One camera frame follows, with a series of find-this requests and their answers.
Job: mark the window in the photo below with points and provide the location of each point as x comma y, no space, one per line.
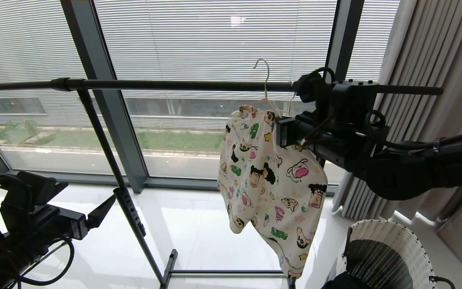
106,100

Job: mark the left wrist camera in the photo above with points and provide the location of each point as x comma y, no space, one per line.
26,188

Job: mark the beige curtain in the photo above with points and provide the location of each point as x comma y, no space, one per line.
431,48

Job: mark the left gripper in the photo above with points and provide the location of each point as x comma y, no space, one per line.
62,224

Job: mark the white laundry basket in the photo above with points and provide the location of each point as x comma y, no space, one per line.
391,241

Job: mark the cream printed garment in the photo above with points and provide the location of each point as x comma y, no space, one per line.
271,180

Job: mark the black clothes rack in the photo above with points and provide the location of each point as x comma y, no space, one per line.
175,85

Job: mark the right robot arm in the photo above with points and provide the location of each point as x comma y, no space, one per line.
399,172

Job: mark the black garment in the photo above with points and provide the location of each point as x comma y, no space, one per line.
345,281

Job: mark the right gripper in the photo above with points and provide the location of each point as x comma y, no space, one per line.
311,136

